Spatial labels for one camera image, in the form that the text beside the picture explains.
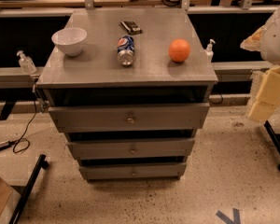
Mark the grey drawer cabinet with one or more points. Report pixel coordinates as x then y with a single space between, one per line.
95 77

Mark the dark snack packet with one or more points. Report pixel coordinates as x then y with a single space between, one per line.
131 27

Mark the cardboard box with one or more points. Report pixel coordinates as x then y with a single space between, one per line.
6 207

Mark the grey drawer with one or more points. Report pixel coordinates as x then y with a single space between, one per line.
131 148
133 171
115 118

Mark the black stand leg left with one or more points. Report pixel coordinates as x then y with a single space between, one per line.
40 164

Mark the orange fruit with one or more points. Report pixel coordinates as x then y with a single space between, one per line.
179 50

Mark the grey bottom drawer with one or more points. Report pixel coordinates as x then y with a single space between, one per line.
133 171

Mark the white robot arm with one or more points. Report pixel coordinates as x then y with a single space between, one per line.
269 50

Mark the clear sanitizer bottle left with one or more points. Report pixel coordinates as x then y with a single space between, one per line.
26 63

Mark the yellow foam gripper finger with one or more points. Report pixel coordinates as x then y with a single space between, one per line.
267 98
253 42

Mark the grey top drawer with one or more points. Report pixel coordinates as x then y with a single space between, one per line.
115 118

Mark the white bowl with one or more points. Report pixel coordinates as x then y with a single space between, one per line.
69 40

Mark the blue pepsi can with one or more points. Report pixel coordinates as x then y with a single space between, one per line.
125 49

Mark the grey middle drawer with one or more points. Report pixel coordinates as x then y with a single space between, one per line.
131 148

